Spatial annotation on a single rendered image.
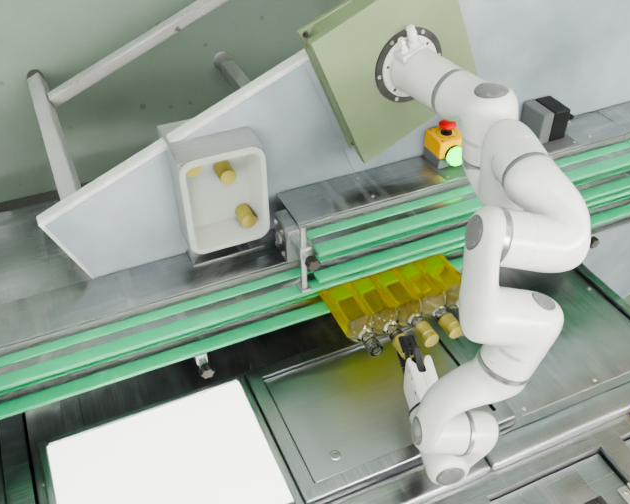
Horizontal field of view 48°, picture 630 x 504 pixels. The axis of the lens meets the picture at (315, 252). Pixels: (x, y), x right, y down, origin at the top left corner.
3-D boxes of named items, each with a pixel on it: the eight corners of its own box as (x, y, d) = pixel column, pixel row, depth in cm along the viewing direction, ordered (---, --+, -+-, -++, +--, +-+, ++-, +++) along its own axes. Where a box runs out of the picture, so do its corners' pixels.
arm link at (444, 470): (457, 436, 110) (510, 438, 113) (438, 384, 118) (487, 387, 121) (423, 490, 119) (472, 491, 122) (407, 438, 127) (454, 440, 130)
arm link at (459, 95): (475, 57, 128) (533, 89, 117) (473, 121, 137) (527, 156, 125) (430, 73, 126) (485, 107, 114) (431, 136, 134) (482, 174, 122)
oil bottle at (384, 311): (334, 278, 161) (378, 341, 146) (334, 259, 157) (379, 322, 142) (356, 271, 163) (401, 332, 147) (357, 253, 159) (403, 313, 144)
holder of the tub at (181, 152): (184, 251, 155) (194, 272, 149) (166, 143, 137) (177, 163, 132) (257, 231, 160) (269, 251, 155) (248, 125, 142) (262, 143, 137)
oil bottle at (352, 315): (311, 284, 159) (353, 349, 144) (311, 266, 155) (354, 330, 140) (333, 277, 161) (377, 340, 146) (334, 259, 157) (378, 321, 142)
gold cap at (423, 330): (413, 335, 146) (423, 349, 142) (414, 323, 143) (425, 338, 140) (427, 330, 147) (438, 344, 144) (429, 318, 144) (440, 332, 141)
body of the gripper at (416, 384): (447, 431, 131) (430, 384, 140) (453, 397, 125) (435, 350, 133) (408, 437, 130) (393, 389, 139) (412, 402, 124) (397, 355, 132)
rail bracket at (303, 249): (285, 271, 152) (308, 308, 143) (282, 209, 141) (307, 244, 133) (298, 267, 153) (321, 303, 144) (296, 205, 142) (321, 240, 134)
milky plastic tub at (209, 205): (181, 234, 151) (192, 257, 145) (166, 144, 137) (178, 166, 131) (256, 213, 156) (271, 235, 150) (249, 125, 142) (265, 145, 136)
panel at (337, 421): (41, 450, 140) (68, 610, 116) (37, 441, 138) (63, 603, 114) (428, 317, 168) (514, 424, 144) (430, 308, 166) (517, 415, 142)
